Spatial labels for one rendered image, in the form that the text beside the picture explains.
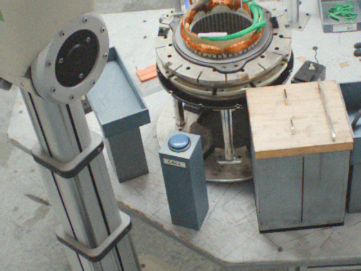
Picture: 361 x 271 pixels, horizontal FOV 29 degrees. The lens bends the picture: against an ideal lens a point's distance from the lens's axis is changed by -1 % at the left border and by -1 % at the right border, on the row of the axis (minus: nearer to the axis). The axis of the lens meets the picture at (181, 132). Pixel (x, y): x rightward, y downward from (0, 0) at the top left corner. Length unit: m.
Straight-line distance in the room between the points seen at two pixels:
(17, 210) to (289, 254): 1.49
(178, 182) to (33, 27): 0.64
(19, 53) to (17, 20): 0.07
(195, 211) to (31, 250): 1.22
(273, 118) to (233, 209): 0.30
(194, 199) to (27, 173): 1.49
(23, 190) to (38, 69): 1.87
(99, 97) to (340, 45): 0.80
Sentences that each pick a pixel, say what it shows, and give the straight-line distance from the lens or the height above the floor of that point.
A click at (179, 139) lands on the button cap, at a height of 1.04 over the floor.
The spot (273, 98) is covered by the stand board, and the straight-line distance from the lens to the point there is 1.55.
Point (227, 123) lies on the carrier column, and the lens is 1.67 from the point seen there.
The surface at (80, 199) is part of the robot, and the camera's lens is 1.39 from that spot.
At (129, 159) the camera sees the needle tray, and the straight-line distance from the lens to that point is 1.75.
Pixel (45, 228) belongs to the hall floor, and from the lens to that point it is 2.78.
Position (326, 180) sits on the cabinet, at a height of 0.95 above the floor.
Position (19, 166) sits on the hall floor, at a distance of 3.03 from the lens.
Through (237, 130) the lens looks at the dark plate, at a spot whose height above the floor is 0.78.
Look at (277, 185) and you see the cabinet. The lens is 1.53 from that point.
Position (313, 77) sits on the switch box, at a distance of 1.95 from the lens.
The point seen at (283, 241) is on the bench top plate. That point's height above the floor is 0.78.
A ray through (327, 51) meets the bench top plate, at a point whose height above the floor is 0.78.
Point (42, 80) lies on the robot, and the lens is 1.09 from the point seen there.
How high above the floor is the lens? 2.13
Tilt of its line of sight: 45 degrees down
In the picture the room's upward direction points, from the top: 9 degrees counter-clockwise
